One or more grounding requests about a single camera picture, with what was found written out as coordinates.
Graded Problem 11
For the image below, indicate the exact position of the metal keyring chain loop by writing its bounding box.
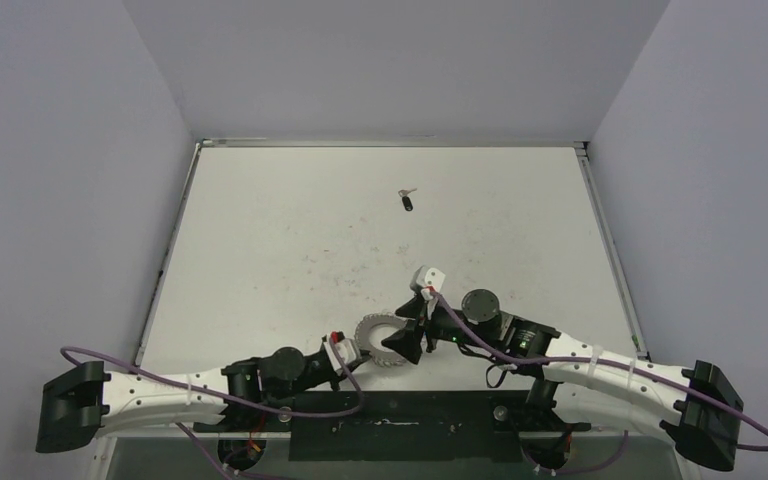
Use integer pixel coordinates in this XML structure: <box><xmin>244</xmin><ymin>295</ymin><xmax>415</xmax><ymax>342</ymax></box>
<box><xmin>353</xmin><ymin>312</ymin><xmax>413</xmax><ymax>370</ymax></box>

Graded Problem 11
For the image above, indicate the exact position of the aluminium frame rail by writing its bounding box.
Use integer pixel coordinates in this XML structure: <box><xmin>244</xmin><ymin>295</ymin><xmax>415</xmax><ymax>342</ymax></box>
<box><xmin>97</xmin><ymin>390</ymin><xmax>695</xmax><ymax>440</ymax></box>

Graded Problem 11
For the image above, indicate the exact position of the key with black tag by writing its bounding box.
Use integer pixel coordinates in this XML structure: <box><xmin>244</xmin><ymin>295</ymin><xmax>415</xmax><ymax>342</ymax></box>
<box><xmin>398</xmin><ymin>188</ymin><xmax>416</xmax><ymax>212</ymax></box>

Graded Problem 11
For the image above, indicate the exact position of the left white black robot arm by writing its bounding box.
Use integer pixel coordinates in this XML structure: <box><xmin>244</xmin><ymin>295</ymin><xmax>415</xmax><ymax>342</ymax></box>
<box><xmin>35</xmin><ymin>337</ymin><xmax>371</xmax><ymax>454</ymax></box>

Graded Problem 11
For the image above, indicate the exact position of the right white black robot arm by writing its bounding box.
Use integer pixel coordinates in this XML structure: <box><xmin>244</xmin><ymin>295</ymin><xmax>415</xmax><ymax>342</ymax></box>
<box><xmin>382</xmin><ymin>287</ymin><xmax>743</xmax><ymax>472</ymax></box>

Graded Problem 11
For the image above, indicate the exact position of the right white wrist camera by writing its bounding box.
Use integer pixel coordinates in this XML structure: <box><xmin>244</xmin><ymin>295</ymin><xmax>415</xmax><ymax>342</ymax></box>
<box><xmin>410</xmin><ymin>265</ymin><xmax>446</xmax><ymax>319</ymax></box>

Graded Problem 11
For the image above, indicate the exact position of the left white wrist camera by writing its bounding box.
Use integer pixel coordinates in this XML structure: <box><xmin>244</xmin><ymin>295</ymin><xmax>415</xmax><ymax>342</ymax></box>
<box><xmin>322</xmin><ymin>331</ymin><xmax>362</xmax><ymax>376</ymax></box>

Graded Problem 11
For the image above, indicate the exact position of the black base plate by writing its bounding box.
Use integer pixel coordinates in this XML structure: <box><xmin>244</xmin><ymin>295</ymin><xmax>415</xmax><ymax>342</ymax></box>
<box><xmin>194</xmin><ymin>390</ymin><xmax>591</xmax><ymax>462</ymax></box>

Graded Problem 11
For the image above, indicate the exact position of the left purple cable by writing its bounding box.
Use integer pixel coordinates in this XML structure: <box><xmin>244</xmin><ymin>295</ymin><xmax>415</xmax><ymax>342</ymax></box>
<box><xmin>59</xmin><ymin>337</ymin><xmax>367</xmax><ymax>480</ymax></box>

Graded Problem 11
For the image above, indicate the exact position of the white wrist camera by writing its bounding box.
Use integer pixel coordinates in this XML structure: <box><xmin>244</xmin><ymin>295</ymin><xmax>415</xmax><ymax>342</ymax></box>
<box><xmin>410</xmin><ymin>265</ymin><xmax>446</xmax><ymax>319</ymax></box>
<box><xmin>322</xmin><ymin>331</ymin><xmax>362</xmax><ymax>376</ymax></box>

